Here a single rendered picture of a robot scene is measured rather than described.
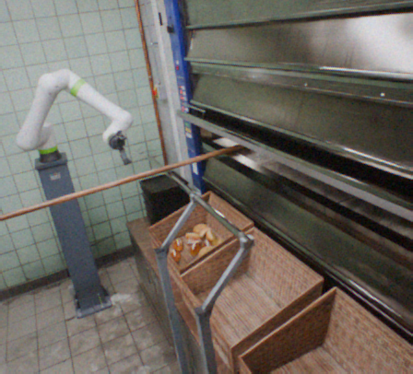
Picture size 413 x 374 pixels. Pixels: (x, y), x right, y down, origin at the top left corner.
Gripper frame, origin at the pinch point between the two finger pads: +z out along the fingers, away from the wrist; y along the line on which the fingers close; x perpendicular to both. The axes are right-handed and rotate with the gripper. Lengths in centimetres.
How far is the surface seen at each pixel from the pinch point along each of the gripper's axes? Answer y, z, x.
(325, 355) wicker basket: 74, 105, -42
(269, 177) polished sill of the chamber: 15, 53, -55
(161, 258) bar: 42, 46, 3
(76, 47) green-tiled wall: -53, -116, -3
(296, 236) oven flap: 37, 75, -53
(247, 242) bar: 17, 94, -17
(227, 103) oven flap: -17, 19, -54
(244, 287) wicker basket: 74, 50, -36
